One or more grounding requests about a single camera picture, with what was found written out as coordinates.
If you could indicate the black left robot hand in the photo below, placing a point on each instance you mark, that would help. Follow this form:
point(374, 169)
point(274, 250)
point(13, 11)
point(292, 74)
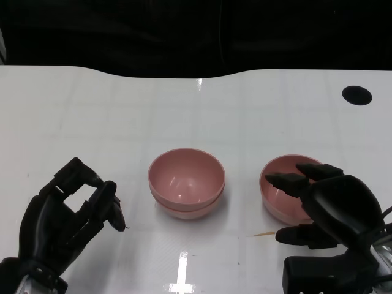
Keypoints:
point(52, 226)

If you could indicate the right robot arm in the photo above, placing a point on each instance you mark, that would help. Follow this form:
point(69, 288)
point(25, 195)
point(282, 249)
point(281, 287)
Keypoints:
point(384, 248)

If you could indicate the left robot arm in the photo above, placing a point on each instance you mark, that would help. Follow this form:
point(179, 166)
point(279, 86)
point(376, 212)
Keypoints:
point(27, 278)

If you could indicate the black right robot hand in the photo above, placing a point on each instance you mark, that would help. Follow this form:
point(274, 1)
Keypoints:
point(346, 211)

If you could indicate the black backdrop curtain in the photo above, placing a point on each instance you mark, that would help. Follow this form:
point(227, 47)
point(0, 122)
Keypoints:
point(153, 33)

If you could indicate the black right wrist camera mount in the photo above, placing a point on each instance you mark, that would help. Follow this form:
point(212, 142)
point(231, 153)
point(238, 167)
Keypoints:
point(321, 275)

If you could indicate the pink bowl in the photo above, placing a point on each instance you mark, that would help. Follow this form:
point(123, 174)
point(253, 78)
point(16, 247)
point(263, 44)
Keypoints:
point(186, 174)
point(186, 214)
point(275, 208)

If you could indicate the small orange scrap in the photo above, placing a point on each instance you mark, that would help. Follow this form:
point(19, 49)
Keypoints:
point(260, 234)

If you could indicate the black round table grommet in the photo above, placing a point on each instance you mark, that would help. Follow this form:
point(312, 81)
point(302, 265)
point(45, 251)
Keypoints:
point(357, 95)

